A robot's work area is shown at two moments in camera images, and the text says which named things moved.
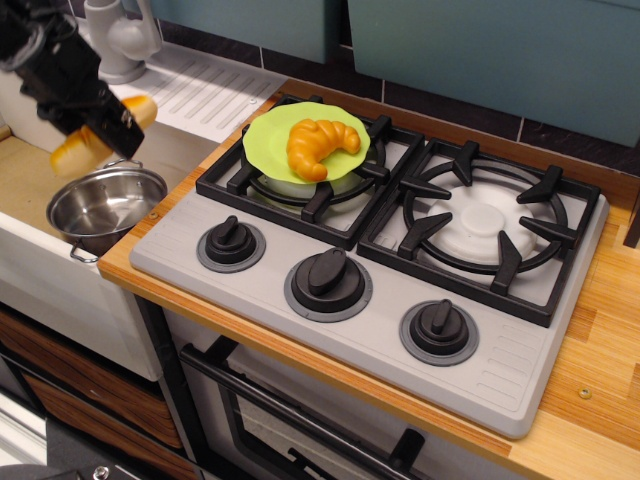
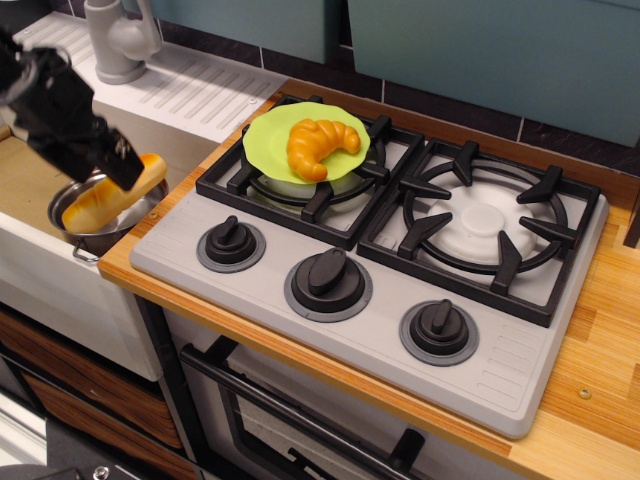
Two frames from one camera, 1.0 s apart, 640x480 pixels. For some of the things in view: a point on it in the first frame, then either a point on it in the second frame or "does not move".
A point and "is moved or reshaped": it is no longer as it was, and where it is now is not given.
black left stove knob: (231, 246) does not move
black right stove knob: (439, 333) does not move
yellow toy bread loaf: (85, 150) is moved or reshaped
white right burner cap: (479, 213) does not move
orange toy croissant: (310, 142) does not move
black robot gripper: (65, 79) to (53, 103)
